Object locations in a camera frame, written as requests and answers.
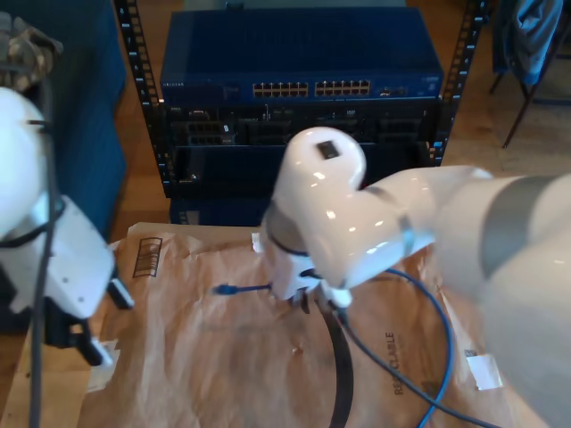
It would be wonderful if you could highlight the blue network cable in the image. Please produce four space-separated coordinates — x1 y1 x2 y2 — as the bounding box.
211 267 456 428

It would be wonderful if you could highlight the white paper shipping label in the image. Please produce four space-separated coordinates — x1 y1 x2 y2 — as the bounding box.
84 339 121 394

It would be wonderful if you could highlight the brown packing paper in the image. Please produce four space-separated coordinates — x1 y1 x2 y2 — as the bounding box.
81 221 514 428

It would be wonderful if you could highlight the blue metal case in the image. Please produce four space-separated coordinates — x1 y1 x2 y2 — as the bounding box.
169 195 271 227

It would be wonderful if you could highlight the black rack tray red light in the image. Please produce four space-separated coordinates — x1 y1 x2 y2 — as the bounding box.
171 141 436 198

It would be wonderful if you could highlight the blue sofa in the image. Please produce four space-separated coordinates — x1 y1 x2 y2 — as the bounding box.
0 0 128 333

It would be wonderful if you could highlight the black rack server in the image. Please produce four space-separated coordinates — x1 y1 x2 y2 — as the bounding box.
162 103 441 146

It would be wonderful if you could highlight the short white tape strip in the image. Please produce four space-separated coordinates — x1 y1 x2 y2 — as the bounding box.
463 350 503 391

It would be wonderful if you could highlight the camouflage cloth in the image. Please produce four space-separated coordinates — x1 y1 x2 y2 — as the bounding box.
0 12 65 90

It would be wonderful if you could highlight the dark metal chair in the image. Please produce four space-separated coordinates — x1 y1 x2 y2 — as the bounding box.
488 0 571 149

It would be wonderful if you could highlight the blue-grey jacket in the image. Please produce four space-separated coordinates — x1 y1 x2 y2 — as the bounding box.
492 0 566 86

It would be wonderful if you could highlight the thick grey cable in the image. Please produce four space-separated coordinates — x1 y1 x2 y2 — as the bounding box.
0 62 59 428

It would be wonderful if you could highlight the thin black cable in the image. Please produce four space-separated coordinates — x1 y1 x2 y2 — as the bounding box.
0 195 66 250

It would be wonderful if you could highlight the black camera cable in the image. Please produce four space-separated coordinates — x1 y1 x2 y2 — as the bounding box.
329 302 496 428

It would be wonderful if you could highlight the black rack frame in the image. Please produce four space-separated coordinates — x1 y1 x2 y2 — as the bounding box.
113 0 490 201

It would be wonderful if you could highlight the blue network switch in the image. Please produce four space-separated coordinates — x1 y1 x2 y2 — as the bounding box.
159 7 445 104

